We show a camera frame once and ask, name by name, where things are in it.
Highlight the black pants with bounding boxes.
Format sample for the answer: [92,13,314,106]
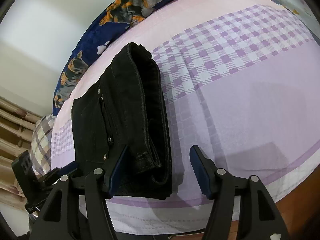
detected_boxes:
[72,43,172,200]

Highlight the grey checked pillow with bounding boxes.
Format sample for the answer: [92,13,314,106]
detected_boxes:
[29,114,55,176]

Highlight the beige striped curtain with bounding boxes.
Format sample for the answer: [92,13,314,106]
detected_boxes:
[0,98,40,210]

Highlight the pink purple checked bedsheet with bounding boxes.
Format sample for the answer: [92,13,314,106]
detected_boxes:
[51,0,319,235]

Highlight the navy blue orange patterned blanket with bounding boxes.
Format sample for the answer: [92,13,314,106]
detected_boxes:
[53,0,174,116]

